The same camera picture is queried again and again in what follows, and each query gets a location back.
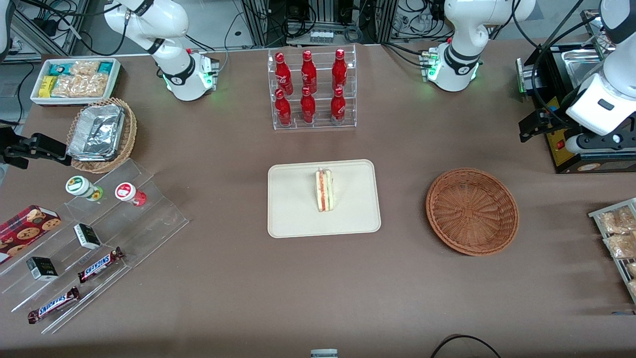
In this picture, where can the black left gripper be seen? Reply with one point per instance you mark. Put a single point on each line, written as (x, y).
(548, 121)

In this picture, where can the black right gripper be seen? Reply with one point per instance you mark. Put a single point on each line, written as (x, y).
(11, 148)

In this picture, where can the triangle sandwich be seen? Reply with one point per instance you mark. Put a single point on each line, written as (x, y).
(324, 191)

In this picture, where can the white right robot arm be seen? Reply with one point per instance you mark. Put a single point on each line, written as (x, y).
(164, 30)

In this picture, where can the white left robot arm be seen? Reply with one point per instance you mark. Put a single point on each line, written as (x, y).
(462, 30)

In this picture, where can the light tan wicker basket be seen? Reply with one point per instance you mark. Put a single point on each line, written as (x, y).
(126, 144)

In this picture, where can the round brown wicker basket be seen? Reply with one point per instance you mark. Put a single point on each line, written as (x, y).
(472, 214)

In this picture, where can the tray of packaged crackers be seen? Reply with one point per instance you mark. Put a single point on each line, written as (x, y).
(596, 214)

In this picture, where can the cream rectangular serving tray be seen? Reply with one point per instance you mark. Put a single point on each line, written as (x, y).
(293, 199)

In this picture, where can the green lid yogurt cup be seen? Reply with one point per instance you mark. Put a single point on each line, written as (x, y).
(79, 185)

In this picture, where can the white plastic snack bin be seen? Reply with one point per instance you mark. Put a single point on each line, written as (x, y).
(37, 97)

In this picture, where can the stack of foil containers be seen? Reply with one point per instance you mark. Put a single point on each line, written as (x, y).
(97, 132)

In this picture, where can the yellow snack packet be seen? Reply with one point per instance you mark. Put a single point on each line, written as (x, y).
(47, 85)

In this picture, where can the clear bag of crackers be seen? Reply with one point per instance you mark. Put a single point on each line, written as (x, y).
(84, 67)
(67, 87)
(94, 85)

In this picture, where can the black yellow food warmer appliance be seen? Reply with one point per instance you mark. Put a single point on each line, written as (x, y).
(596, 161)

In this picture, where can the teal snack packet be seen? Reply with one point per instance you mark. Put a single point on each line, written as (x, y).
(59, 68)
(105, 66)

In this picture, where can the steel pan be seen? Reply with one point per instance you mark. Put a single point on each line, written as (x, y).
(581, 64)

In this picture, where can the red plaid cookie box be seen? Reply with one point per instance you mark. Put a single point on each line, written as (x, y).
(25, 228)

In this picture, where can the red lid yogurt cup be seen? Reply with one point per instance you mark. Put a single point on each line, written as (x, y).
(126, 191)

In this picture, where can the small black carton box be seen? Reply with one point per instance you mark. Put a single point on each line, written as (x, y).
(42, 268)
(87, 236)

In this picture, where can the clear bag of pastries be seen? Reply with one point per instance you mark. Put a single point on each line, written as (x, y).
(616, 221)
(621, 245)
(632, 269)

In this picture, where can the clear acrylic stepped display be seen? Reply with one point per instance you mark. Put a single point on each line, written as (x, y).
(149, 223)

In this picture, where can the Snickers chocolate bar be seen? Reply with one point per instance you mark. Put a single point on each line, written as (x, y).
(53, 304)
(100, 263)

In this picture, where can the red cola bottle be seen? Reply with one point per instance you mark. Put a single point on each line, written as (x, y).
(308, 72)
(283, 109)
(338, 107)
(307, 107)
(339, 69)
(282, 72)

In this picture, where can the clear acrylic bottle rack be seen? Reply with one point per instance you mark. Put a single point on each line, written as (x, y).
(323, 124)

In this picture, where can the white power strip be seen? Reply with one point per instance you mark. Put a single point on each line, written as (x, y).
(321, 36)

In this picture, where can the gray camera mount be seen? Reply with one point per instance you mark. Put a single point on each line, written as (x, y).
(324, 354)

